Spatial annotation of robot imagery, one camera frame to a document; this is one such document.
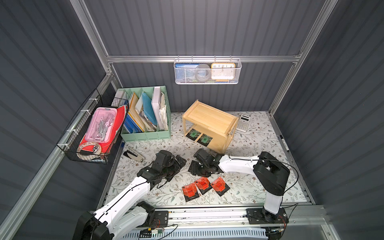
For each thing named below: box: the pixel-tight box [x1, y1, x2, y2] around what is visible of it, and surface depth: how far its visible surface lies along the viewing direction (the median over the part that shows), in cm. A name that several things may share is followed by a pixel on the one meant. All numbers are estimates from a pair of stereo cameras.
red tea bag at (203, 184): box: [195, 176, 213, 195], surface depth 86 cm
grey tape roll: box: [194, 63, 212, 83], surface depth 89 cm
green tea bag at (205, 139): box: [197, 133, 213, 147], surface depth 104 cm
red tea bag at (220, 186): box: [211, 176, 231, 197], surface depth 86 cm
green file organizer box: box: [116, 85, 171, 142], surface depth 98 cm
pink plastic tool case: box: [85, 107, 118, 144], surface depth 74 cm
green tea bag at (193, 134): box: [185, 128, 202, 141], surface depth 107 cm
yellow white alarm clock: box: [211, 63, 236, 82], surface depth 90 cm
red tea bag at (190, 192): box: [181, 182, 200, 202], surface depth 84 cm
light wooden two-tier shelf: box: [182, 99, 239, 154], surface depth 92 cm
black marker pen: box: [279, 134, 290, 152], surface depth 107 cm
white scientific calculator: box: [236, 114, 251, 133], surface depth 114 cm
